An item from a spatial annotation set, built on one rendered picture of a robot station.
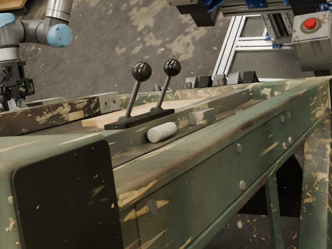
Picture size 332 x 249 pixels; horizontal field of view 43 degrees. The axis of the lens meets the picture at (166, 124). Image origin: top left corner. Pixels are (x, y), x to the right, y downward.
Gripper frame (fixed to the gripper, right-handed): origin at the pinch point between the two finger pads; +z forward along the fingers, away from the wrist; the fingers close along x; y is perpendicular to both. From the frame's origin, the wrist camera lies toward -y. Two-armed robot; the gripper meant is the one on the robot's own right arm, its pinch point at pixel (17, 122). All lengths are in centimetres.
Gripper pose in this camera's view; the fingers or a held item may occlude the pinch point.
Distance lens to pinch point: 150.4
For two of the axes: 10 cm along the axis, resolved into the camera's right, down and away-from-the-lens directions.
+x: 5.0, -1.9, 8.5
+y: 8.6, -0.4, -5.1
